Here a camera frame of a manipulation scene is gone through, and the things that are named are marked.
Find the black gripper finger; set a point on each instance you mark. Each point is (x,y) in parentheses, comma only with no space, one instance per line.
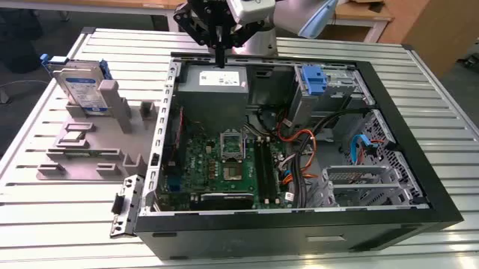
(248,35)
(188,28)

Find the hard disk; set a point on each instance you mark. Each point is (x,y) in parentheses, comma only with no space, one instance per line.
(81,89)

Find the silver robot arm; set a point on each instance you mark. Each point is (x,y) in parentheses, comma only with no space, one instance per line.
(261,42)

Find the metal disk bay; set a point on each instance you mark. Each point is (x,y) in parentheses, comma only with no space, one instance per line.
(373,169)

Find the blue drive latch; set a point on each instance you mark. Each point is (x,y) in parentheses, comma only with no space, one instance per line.
(313,81)

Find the grey power supply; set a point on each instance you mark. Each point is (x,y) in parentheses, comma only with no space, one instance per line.
(209,109)

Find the metal drive cage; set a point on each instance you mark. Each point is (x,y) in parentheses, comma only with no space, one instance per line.
(336,84)

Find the grey parts rack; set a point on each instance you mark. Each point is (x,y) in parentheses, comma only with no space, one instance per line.
(108,140)

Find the black office chair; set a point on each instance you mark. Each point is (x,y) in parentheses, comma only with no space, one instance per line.
(18,42)

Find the black RAM slot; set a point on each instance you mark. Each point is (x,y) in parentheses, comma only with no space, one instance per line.
(271,168)
(260,168)

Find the CPU socket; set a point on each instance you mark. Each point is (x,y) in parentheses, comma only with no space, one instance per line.
(232,173)

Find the green motherboard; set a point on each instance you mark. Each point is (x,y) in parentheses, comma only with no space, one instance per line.
(197,168)

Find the silver CPU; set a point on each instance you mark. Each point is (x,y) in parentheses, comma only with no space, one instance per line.
(72,136)

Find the green RAM stick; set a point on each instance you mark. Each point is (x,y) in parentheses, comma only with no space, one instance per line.
(84,153)

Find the black graphics card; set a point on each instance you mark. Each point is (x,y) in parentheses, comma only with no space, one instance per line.
(224,197)

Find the black PC case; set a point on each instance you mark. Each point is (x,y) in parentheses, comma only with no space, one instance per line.
(261,235)

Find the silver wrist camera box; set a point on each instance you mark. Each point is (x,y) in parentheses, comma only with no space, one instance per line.
(247,12)

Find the wooden desk white frame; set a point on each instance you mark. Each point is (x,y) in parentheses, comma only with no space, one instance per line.
(377,28)

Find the metal card retainer bracket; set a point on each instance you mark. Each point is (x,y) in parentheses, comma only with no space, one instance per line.
(131,196)

